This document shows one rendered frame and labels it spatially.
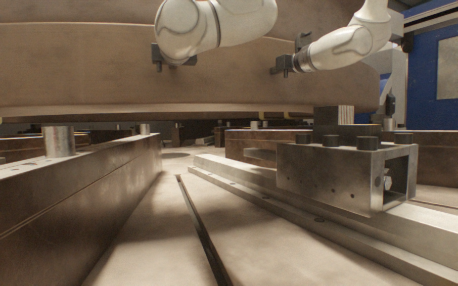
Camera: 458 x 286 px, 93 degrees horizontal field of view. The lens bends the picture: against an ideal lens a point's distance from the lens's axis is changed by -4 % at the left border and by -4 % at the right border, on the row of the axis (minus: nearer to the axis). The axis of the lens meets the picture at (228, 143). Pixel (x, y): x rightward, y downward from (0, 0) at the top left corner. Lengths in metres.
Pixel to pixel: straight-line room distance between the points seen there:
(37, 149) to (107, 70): 1.89
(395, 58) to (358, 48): 6.12
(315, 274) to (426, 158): 1.42
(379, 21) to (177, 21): 0.58
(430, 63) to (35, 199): 5.28
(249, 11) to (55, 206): 0.65
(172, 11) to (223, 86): 0.46
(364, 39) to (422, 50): 4.65
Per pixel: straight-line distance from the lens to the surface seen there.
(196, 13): 0.49
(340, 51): 0.72
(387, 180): 0.95
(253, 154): 1.47
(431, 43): 5.34
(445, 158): 2.06
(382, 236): 0.97
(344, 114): 1.06
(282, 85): 1.03
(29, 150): 2.69
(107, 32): 0.93
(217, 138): 4.20
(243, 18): 0.56
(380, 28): 0.85
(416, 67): 5.34
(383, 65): 6.75
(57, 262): 0.75
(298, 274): 0.82
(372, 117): 3.08
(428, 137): 2.04
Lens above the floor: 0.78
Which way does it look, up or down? 5 degrees down
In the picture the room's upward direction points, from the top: 1 degrees counter-clockwise
